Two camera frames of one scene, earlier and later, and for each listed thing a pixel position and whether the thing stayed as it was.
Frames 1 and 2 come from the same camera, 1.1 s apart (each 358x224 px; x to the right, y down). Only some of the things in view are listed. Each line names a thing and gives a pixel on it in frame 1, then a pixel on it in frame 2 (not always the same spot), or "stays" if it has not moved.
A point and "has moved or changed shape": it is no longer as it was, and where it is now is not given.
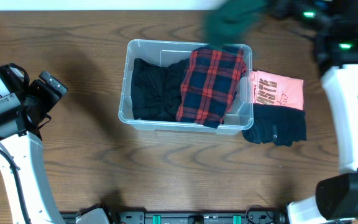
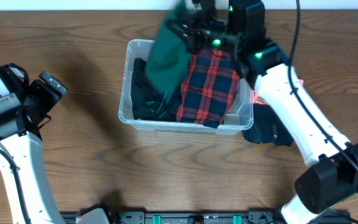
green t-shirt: x=233 y=22 has moved or changed shape
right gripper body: x=306 y=9 to x=206 y=34
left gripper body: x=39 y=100 stays
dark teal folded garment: x=279 y=124 stays
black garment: x=156 y=90 stays
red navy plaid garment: x=209 y=84 stays
